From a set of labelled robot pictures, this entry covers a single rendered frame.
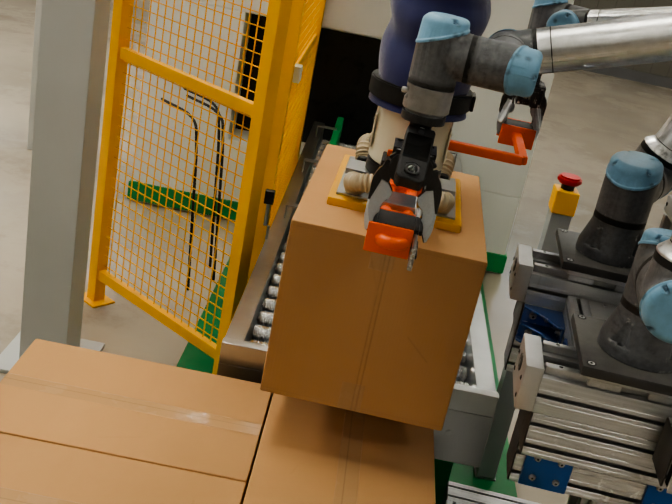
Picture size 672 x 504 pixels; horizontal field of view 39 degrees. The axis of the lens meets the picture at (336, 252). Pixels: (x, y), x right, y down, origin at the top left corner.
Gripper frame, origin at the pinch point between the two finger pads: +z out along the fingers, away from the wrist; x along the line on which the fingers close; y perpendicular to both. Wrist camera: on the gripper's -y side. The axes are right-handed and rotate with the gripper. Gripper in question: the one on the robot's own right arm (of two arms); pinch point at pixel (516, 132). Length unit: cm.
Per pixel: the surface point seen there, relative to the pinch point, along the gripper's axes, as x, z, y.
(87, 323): -129, 120, -70
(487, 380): 6, 61, 19
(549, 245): 21, 38, -28
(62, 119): -130, 32, -34
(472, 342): 3, 61, -2
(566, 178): 20.4, 17.2, -28.7
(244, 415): -50, 65, 51
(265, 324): -55, 67, 1
